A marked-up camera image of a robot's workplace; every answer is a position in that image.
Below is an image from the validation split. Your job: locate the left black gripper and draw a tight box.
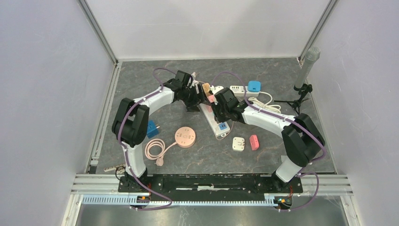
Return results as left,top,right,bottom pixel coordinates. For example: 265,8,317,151
182,83,210,113

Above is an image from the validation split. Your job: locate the beige cube adapter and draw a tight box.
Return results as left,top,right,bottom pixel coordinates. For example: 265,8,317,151
202,83,212,97

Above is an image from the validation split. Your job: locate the pink cube adapter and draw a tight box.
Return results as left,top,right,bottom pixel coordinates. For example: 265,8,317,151
207,95,216,103

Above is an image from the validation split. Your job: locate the white power strip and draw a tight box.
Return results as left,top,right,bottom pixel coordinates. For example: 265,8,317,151
199,104,231,139
230,86,260,97

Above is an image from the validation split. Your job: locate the white usb charger plug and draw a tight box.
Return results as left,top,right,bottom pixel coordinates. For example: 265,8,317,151
232,137,245,152

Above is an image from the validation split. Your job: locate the pink round socket base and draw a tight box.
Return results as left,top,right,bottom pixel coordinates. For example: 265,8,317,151
175,127,196,148

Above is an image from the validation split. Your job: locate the pink plug adapter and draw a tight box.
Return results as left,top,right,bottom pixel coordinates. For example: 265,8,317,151
249,135,260,151

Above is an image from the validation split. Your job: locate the blue cube socket adapter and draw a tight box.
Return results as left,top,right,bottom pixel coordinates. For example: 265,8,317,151
147,120,160,138

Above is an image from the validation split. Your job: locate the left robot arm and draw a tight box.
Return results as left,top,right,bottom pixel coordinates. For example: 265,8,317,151
112,71,207,192

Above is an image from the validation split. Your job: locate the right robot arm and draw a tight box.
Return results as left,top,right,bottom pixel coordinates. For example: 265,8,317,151
211,88,326,192

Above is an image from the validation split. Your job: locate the light blue square plug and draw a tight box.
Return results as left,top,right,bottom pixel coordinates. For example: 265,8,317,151
247,81,261,92

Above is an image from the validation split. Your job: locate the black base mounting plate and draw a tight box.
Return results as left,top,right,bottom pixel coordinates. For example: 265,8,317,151
118,173,303,203

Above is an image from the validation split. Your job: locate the grey microphone on stand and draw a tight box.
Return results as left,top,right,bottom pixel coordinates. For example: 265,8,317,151
274,47,321,115

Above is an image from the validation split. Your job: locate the thin pink charging cable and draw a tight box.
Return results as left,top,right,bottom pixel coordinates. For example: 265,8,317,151
215,120,234,141

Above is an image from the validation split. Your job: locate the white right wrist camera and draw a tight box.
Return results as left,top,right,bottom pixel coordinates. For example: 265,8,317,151
212,86,223,95

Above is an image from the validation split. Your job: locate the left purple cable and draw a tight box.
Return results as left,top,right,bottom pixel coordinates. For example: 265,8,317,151
118,68,174,211

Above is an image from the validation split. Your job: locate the white coiled strip cable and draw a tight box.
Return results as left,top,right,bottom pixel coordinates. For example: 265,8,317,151
246,91,282,114

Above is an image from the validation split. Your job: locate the pink coiled power cable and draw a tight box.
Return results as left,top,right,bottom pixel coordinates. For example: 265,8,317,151
144,138,178,167

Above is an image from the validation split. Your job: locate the light blue cable duct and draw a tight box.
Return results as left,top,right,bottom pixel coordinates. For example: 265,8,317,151
82,194,277,207

